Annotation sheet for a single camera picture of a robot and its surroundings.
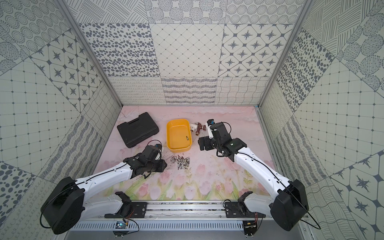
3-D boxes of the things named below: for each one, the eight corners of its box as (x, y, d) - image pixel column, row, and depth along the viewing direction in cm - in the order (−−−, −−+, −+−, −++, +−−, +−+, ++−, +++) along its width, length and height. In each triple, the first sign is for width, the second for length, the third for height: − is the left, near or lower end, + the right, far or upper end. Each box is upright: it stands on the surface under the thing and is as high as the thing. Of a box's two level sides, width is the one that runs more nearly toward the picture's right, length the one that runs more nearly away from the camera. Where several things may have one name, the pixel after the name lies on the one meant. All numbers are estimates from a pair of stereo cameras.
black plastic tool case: (128, 149, 97) (124, 145, 92) (119, 130, 107) (115, 125, 103) (160, 132, 106) (158, 127, 101) (148, 116, 116) (147, 111, 111)
